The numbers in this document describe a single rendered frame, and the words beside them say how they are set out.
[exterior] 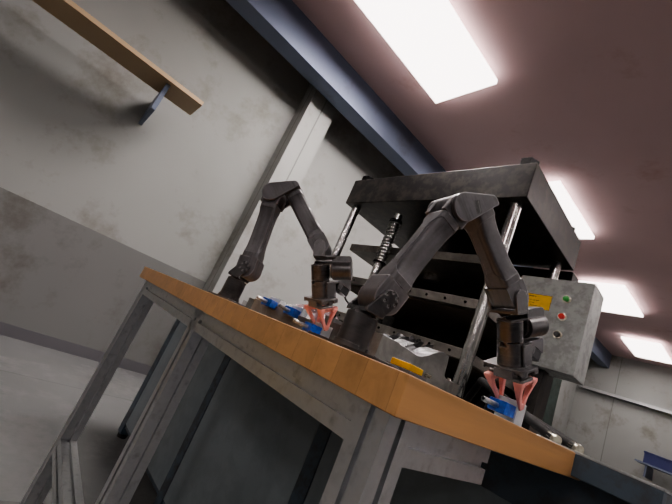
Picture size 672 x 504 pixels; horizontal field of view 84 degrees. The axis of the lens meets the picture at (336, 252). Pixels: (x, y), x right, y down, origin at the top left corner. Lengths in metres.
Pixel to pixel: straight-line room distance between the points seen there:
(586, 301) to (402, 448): 1.52
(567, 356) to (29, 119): 3.54
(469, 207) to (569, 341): 1.09
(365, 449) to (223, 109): 3.58
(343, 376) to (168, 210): 3.18
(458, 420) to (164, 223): 3.23
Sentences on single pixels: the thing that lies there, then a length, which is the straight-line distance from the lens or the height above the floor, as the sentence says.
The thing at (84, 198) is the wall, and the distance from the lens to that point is 3.43.
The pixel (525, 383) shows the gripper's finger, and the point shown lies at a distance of 0.96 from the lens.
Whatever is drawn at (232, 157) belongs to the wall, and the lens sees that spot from 3.74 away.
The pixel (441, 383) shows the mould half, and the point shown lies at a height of 0.84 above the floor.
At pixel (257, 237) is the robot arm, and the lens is 1.22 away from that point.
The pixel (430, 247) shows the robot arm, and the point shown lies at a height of 1.05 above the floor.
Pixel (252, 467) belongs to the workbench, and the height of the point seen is 0.38.
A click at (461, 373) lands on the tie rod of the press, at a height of 0.92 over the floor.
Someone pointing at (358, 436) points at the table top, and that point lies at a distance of 0.42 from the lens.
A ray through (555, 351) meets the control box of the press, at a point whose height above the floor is 1.15.
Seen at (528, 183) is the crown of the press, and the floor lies 1.88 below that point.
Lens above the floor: 0.79
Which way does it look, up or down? 14 degrees up
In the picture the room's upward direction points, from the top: 24 degrees clockwise
